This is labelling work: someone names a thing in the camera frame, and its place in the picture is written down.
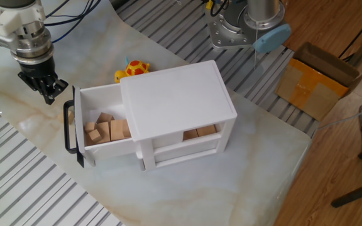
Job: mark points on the small yellow connector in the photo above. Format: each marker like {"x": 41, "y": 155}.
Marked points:
{"x": 209, "y": 4}

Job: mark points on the yellow toy turtle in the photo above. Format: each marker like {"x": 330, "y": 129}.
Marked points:
{"x": 135, "y": 68}

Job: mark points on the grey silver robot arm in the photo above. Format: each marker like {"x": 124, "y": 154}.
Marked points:
{"x": 33, "y": 47}

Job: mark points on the marble pattern table mat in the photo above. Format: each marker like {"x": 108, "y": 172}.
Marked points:
{"x": 168, "y": 194}

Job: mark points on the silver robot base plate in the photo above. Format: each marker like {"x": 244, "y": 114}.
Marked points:
{"x": 225, "y": 34}

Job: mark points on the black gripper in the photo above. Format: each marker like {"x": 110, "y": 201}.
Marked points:
{"x": 39, "y": 69}

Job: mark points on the white plastic drawer cabinet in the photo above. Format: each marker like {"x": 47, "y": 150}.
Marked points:
{"x": 178, "y": 97}

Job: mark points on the taped open cardboard box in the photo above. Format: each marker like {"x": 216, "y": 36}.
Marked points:
{"x": 306, "y": 91}

